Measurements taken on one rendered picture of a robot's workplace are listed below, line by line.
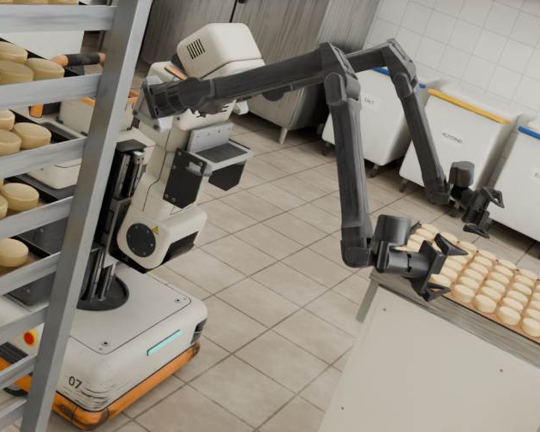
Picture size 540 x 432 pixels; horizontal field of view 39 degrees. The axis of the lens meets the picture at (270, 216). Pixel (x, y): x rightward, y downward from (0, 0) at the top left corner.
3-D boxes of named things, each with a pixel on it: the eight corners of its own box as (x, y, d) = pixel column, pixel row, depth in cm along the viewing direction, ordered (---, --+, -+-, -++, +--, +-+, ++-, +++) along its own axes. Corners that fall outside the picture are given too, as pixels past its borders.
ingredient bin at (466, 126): (387, 190, 540) (429, 87, 512) (416, 176, 595) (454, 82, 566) (457, 224, 521) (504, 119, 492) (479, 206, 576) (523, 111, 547)
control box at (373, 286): (394, 297, 218) (412, 255, 213) (366, 325, 197) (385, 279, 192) (382, 291, 219) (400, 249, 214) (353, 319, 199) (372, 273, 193)
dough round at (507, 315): (496, 310, 180) (500, 303, 179) (517, 319, 179) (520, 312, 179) (496, 319, 176) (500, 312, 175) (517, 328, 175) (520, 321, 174)
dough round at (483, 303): (493, 308, 181) (496, 300, 180) (492, 315, 177) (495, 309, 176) (473, 299, 182) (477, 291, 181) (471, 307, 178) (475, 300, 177)
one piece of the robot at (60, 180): (-40, 305, 241) (5, 52, 210) (74, 258, 288) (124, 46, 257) (39, 357, 230) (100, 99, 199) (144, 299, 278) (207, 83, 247)
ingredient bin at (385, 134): (310, 153, 563) (346, 53, 534) (343, 142, 619) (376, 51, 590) (375, 183, 545) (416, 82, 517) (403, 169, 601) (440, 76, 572)
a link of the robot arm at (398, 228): (359, 261, 173) (343, 261, 165) (368, 212, 173) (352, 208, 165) (409, 272, 167) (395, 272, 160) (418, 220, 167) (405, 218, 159)
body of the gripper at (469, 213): (482, 226, 223) (468, 214, 229) (496, 195, 219) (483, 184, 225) (464, 223, 220) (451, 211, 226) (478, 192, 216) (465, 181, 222)
